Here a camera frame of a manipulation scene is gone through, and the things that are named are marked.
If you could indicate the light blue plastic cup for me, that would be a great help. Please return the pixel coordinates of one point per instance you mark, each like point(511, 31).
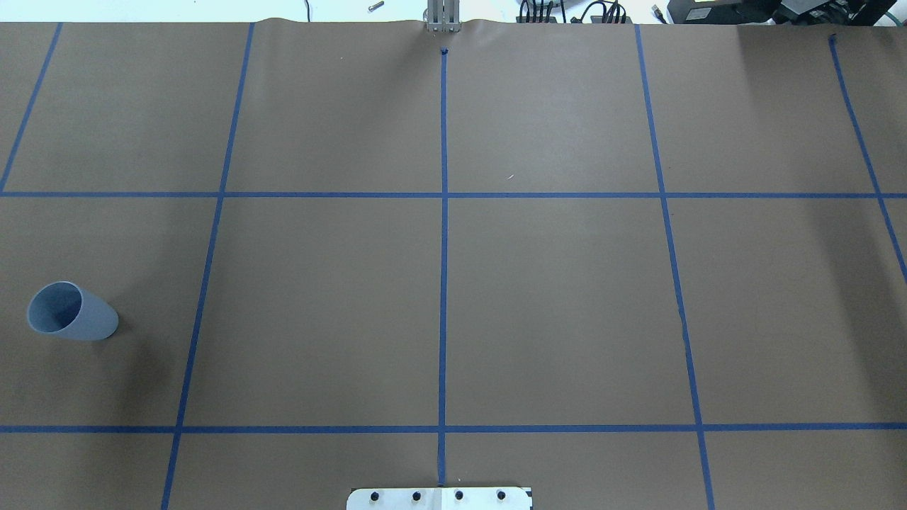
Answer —
point(68, 311)

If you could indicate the black equipment box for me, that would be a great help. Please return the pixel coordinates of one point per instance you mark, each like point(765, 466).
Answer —
point(796, 13)

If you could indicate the aluminium frame post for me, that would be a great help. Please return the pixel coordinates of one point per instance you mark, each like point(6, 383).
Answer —
point(443, 16)

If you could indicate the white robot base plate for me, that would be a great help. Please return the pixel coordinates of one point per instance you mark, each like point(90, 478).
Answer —
point(441, 498)

